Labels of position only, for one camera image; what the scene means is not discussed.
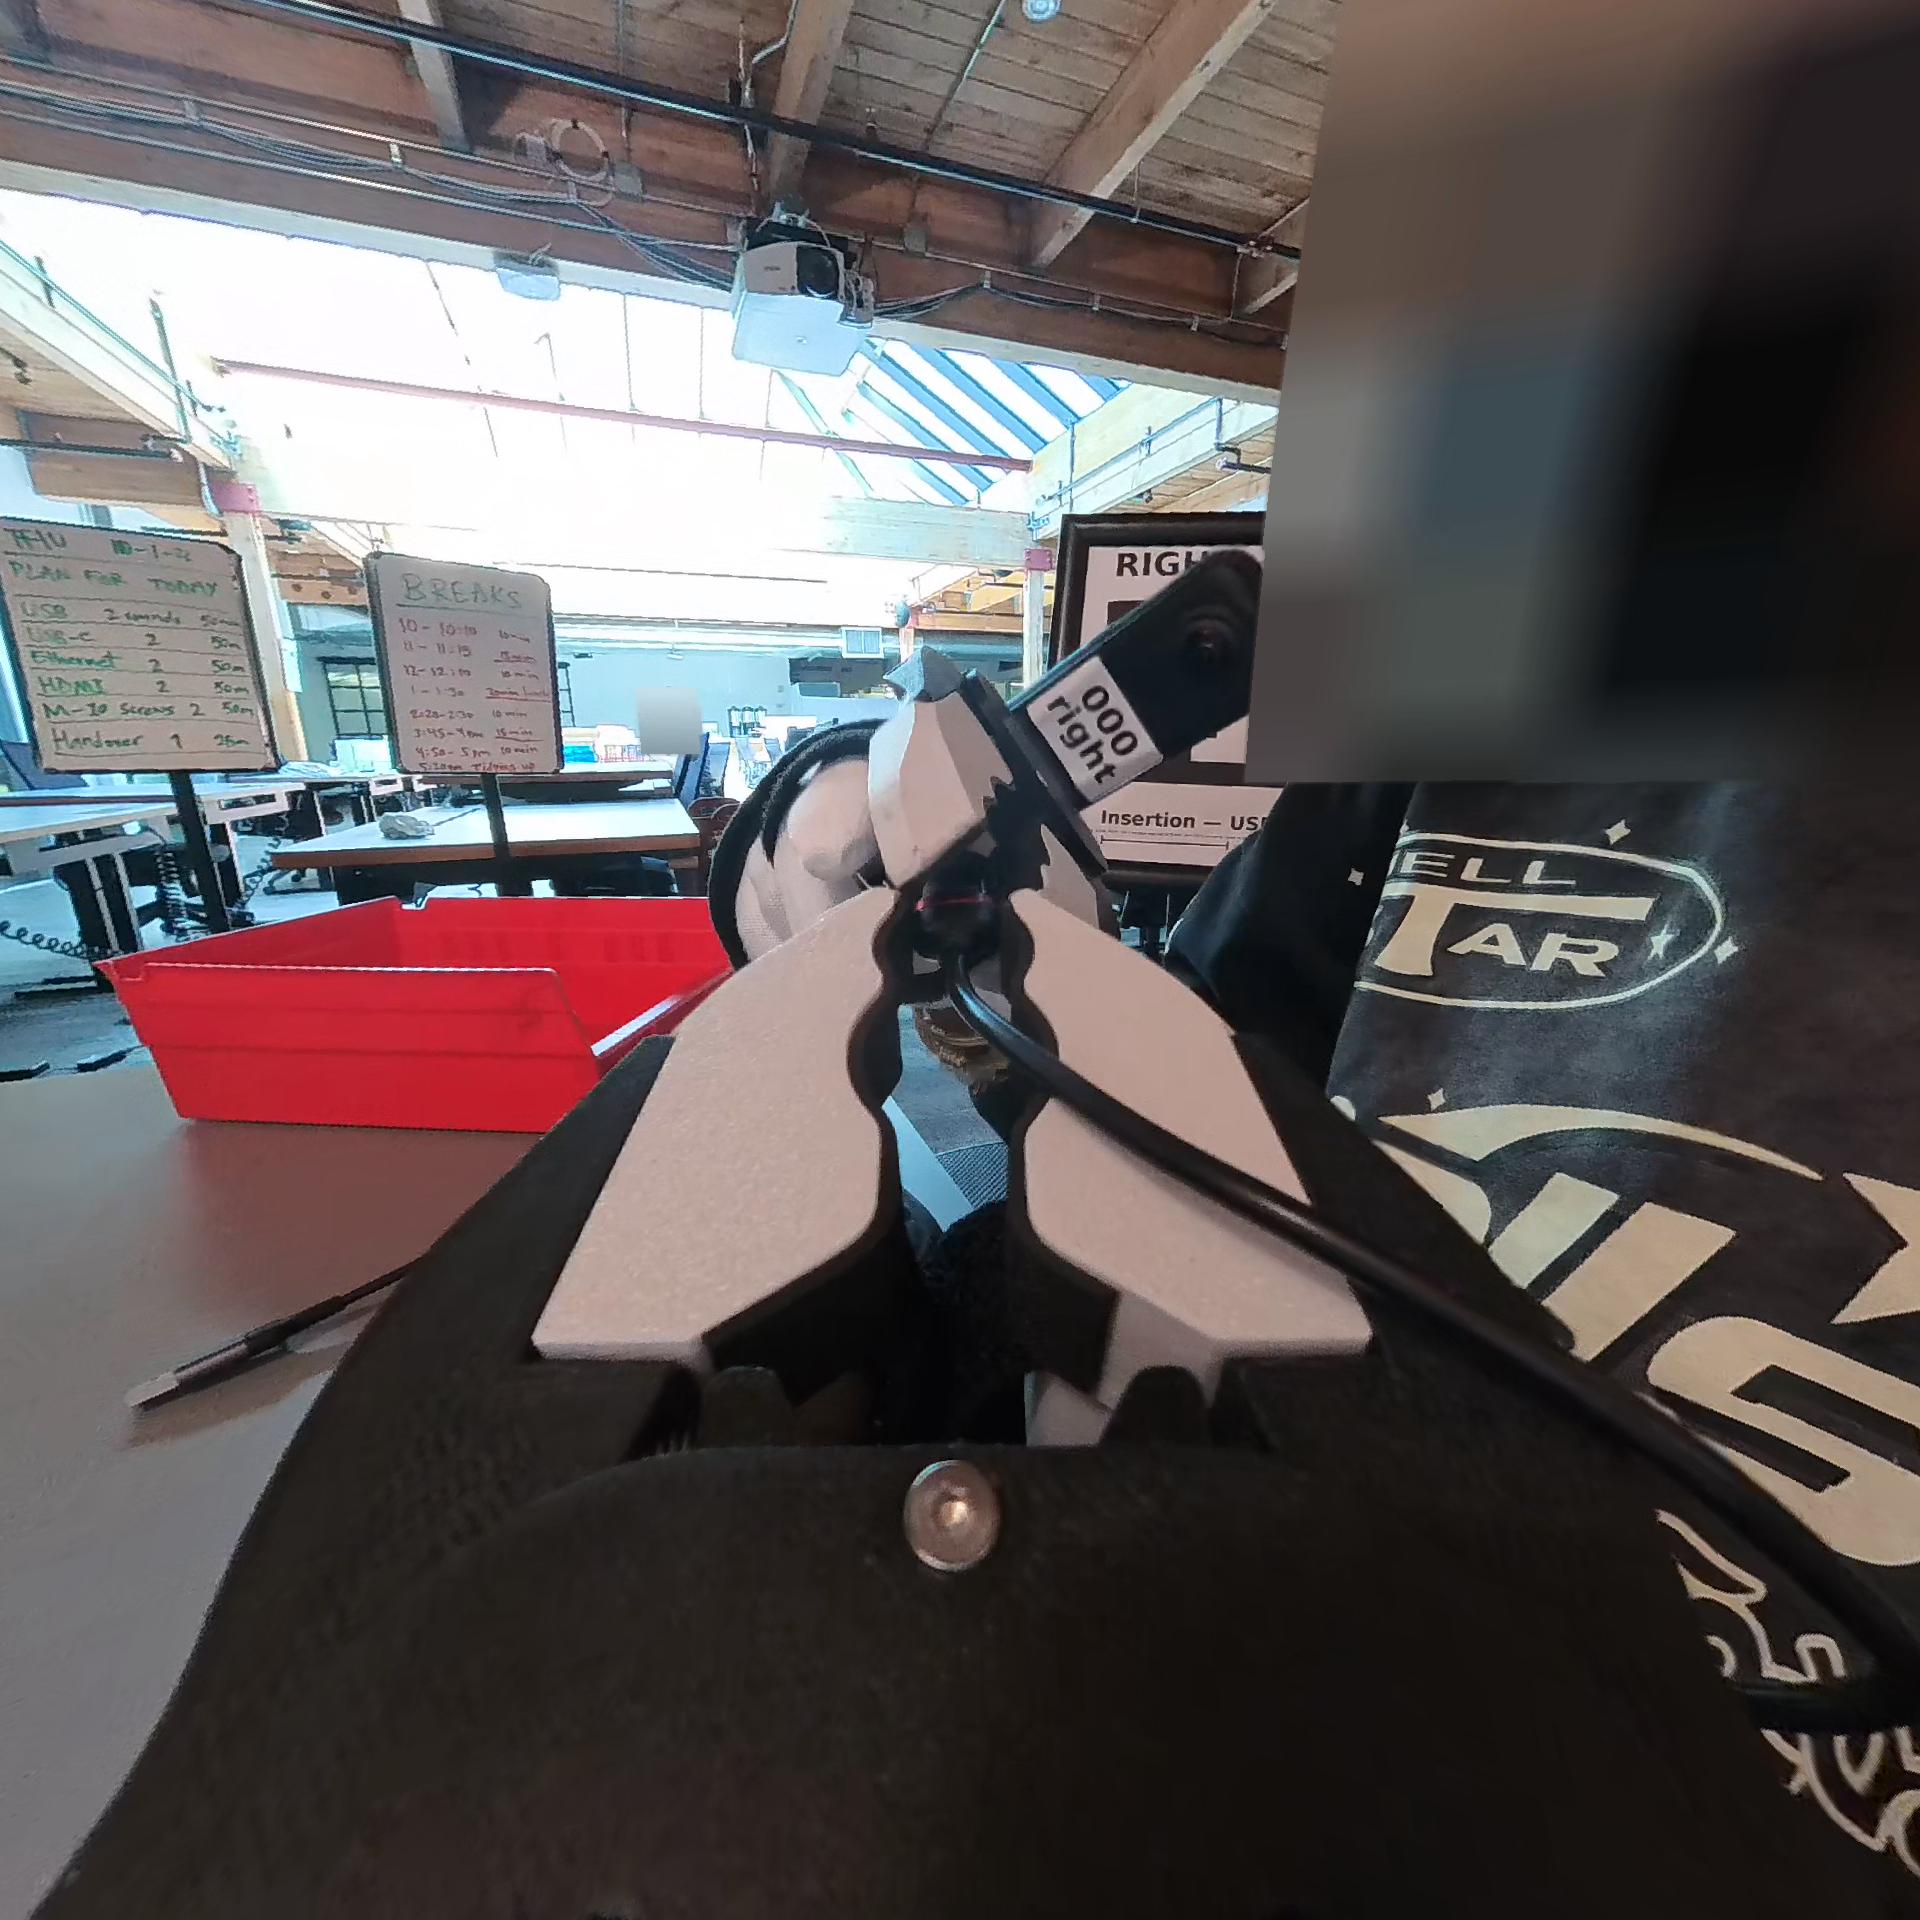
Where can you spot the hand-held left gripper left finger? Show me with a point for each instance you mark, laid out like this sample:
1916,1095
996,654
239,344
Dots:
722,1184

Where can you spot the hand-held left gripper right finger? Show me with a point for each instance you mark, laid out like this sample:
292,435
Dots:
1141,1035

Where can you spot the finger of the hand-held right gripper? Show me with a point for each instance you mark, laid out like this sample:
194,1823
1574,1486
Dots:
1074,886
923,780

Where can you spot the red plastic bin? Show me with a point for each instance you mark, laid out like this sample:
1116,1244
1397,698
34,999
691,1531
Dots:
375,1050

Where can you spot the person's right forearm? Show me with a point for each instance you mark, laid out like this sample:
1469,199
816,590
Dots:
1277,930

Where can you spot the person's right hand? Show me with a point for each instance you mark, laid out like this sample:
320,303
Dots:
803,870

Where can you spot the square marker sign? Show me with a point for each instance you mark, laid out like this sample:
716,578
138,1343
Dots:
1155,820

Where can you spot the handwritten whiteboard on stand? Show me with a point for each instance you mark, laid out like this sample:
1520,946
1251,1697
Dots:
136,644
466,660

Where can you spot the white ceiling projector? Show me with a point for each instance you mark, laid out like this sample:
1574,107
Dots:
796,322

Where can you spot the grey crumpled cloth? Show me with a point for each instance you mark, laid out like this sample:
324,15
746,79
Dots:
405,825

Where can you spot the person's black printed shirt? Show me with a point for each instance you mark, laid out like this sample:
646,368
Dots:
1652,1050

